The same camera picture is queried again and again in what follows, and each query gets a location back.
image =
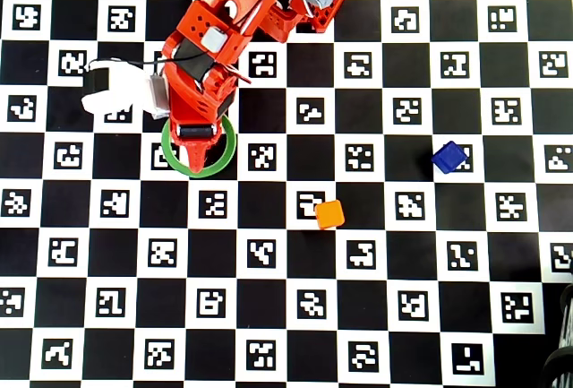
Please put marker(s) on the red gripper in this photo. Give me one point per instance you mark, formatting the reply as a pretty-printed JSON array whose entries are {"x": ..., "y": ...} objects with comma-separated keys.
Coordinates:
[{"x": 195, "y": 131}]

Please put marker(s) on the orange cube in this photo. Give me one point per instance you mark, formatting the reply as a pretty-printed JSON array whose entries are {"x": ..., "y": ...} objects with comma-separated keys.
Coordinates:
[{"x": 330, "y": 214}]

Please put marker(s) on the blue cube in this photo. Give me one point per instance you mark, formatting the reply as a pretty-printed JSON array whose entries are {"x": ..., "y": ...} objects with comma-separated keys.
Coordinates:
[{"x": 449, "y": 157}]

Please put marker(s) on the grey square wrist block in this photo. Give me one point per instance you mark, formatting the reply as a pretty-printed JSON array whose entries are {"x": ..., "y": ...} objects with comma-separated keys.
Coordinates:
[{"x": 213, "y": 40}]

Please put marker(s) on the checkerboard marker mat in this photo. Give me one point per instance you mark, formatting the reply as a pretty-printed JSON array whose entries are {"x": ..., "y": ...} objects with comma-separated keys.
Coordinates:
[{"x": 286, "y": 271}]

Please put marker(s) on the black tripod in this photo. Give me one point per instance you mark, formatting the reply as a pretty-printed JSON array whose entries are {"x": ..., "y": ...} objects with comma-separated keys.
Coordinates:
[{"x": 559, "y": 370}]

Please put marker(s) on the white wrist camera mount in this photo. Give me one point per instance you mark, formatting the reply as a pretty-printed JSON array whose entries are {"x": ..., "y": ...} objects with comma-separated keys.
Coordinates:
[{"x": 125, "y": 92}]

